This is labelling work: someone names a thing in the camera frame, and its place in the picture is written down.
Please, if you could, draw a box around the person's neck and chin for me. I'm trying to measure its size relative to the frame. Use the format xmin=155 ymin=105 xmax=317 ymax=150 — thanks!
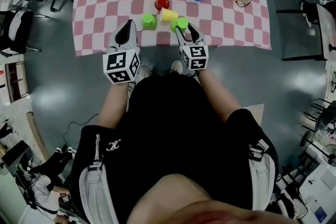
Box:
xmin=128 ymin=173 xmax=295 ymax=224

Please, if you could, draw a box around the white shoulder strap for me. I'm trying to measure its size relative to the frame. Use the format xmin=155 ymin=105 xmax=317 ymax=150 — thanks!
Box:
xmin=78 ymin=133 xmax=119 ymax=224
xmin=248 ymin=138 xmax=276 ymax=212

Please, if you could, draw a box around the green paper cup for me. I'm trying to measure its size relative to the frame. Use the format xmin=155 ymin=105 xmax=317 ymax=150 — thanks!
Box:
xmin=170 ymin=17 xmax=188 ymax=33
xmin=141 ymin=13 xmax=158 ymax=30

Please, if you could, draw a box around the black mesh chair white cloth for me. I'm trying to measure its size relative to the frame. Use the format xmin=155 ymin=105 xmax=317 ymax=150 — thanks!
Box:
xmin=0 ymin=10 xmax=41 ymax=58

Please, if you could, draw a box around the black framed side table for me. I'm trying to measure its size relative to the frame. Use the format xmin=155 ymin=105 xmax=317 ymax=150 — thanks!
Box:
xmin=275 ymin=2 xmax=336 ymax=61

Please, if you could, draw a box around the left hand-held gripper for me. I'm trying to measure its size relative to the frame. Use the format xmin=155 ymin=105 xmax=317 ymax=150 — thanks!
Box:
xmin=102 ymin=19 xmax=142 ymax=84

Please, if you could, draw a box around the person's left shoe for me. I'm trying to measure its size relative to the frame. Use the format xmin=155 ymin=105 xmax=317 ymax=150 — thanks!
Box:
xmin=138 ymin=65 xmax=153 ymax=79

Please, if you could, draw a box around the person's right shoe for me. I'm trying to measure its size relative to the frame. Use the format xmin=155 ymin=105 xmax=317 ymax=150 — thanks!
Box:
xmin=170 ymin=60 xmax=183 ymax=74

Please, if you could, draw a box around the person's left forearm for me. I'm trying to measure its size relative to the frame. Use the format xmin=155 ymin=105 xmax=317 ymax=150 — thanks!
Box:
xmin=97 ymin=82 xmax=132 ymax=131

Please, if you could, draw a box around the person's black shirt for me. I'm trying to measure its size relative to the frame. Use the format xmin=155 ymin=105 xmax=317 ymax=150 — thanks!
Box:
xmin=70 ymin=72 xmax=279 ymax=224

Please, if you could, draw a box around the person's shoe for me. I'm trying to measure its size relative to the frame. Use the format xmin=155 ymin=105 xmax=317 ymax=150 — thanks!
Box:
xmin=170 ymin=60 xmax=183 ymax=74
xmin=138 ymin=65 xmax=153 ymax=79

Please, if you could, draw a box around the beige floor mat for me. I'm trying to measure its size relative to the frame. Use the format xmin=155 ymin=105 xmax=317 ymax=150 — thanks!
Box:
xmin=243 ymin=103 xmax=265 ymax=126

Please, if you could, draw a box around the yellow paper cup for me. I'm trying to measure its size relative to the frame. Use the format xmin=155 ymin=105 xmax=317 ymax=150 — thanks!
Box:
xmin=160 ymin=7 xmax=179 ymax=23

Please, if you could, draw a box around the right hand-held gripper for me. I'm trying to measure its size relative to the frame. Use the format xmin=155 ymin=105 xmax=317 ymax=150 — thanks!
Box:
xmin=175 ymin=23 xmax=209 ymax=71

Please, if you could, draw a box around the red paper cup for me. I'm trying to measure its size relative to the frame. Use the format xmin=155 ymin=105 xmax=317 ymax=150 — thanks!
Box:
xmin=154 ymin=0 xmax=171 ymax=11

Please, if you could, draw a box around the person's right forearm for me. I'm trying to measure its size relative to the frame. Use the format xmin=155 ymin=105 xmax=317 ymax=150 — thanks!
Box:
xmin=198 ymin=68 xmax=242 ymax=123

